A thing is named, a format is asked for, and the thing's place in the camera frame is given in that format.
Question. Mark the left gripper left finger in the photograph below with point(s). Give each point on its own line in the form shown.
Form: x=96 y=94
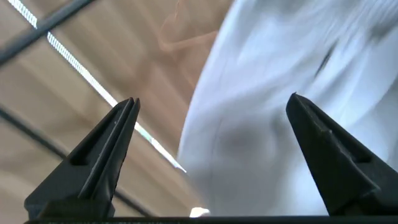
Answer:
x=93 y=161

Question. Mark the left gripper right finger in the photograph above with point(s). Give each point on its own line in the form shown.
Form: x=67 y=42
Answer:
x=342 y=174

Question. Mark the pale grey shorts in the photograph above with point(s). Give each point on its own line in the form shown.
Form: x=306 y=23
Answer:
x=264 y=124

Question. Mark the black clothes rack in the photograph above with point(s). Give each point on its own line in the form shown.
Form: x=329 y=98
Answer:
x=46 y=26

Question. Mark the pink clothes hanger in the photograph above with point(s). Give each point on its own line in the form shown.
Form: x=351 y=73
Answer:
x=189 y=42

